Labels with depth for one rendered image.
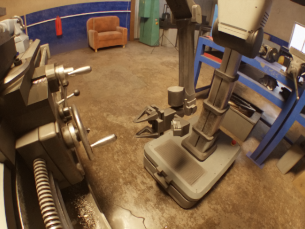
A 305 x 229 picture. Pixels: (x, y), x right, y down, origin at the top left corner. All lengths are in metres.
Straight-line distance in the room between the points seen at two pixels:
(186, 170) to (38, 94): 0.85
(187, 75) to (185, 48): 0.10
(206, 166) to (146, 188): 0.46
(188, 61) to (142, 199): 0.92
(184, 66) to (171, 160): 0.62
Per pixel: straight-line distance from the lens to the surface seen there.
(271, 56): 1.50
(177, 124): 0.49
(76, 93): 0.83
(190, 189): 0.91
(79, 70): 0.47
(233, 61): 0.74
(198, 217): 1.15
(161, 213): 1.10
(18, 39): 1.48
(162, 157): 0.98
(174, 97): 0.53
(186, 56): 0.56
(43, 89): 0.47
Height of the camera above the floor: 1.06
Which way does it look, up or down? 39 degrees down
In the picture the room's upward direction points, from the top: 6 degrees clockwise
